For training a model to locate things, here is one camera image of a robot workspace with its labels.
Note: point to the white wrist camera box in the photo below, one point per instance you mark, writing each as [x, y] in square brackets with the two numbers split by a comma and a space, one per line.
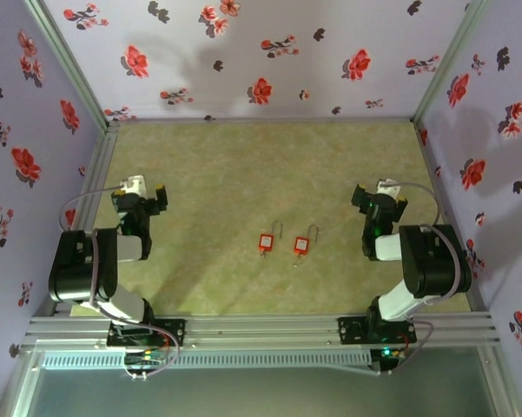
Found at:
[134, 184]
[388, 187]

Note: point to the wide aluminium base rail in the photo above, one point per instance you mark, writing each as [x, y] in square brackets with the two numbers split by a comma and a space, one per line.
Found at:
[260, 330]

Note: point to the aluminium corner post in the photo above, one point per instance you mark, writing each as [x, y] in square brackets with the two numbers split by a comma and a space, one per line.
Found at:
[71, 65]
[445, 65]

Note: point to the thin aluminium wall rail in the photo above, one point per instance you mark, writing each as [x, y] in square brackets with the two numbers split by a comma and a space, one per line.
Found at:
[265, 120]

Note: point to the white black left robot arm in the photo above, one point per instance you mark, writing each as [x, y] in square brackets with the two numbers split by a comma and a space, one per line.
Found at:
[78, 265]

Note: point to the green controller circuit board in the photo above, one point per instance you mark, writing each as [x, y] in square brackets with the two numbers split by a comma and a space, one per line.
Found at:
[145, 357]
[393, 352]

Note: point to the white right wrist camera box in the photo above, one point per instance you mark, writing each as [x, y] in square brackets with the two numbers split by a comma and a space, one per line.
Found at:
[388, 187]

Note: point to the aluminium frame leg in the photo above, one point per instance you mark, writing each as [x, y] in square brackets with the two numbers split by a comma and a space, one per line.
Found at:
[499, 382]
[19, 382]

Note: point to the red padlock with white label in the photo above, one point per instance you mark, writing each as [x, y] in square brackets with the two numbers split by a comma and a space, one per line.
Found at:
[266, 241]
[301, 244]

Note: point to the aluminium table side rail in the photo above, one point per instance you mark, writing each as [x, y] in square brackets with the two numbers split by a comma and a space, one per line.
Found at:
[105, 147]
[429, 147]

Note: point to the grey metal panel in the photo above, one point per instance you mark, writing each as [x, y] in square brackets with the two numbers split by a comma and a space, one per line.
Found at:
[260, 395]

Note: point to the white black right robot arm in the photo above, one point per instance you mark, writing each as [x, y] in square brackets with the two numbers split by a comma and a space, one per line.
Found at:
[434, 260]

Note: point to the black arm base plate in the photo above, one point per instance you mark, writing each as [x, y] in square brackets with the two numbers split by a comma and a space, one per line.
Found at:
[176, 332]
[349, 330]

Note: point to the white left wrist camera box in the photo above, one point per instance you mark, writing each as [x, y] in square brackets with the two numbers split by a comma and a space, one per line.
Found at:
[134, 184]

